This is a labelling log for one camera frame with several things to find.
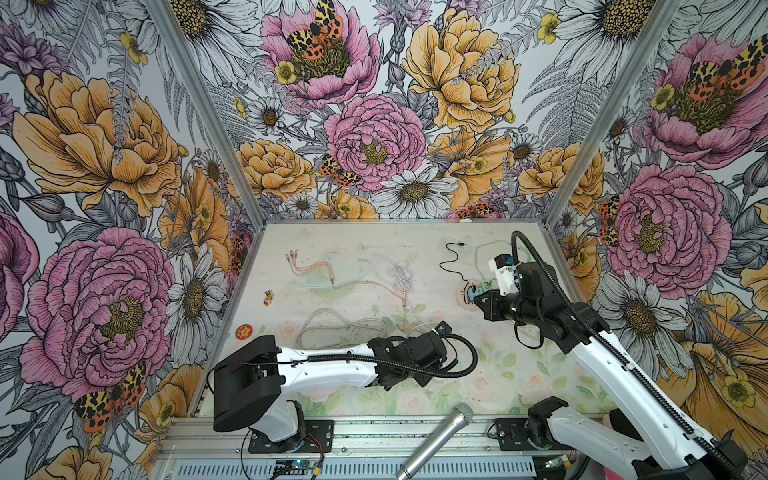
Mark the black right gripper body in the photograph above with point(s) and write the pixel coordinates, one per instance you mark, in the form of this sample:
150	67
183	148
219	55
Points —
512	308

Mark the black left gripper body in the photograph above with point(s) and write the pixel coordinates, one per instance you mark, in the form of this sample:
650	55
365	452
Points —
420	378

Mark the teal charger with black cable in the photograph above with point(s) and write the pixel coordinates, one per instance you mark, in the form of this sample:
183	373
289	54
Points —
475	291

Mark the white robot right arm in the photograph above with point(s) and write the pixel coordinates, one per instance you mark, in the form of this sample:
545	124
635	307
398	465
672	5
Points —
666	442

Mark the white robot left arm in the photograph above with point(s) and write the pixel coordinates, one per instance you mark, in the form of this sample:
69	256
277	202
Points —
253	387

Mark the round pink power socket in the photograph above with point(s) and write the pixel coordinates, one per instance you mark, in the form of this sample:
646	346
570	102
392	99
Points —
463	293

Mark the silver microphone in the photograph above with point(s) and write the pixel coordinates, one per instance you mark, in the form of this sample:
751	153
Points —
460	417

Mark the small orange flower sticker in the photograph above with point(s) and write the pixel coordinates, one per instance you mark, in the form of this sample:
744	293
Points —
269	297

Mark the green circuit board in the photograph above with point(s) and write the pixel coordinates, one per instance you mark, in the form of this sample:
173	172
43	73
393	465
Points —
298	466

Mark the round red sticker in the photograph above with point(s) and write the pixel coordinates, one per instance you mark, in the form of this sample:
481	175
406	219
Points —
244	332

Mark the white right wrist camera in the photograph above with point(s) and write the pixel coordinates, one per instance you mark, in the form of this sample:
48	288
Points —
505	271

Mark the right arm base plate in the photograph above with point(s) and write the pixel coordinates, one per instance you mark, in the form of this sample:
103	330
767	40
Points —
512	435

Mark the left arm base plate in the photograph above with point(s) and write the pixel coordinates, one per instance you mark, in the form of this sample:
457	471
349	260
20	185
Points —
313	436

